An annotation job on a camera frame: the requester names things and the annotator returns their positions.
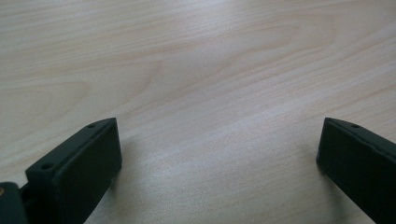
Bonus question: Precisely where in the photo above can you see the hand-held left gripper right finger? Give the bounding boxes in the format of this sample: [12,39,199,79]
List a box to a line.
[316,117,396,224]

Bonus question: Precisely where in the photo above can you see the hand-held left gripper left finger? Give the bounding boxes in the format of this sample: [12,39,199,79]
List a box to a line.
[20,117,123,224]

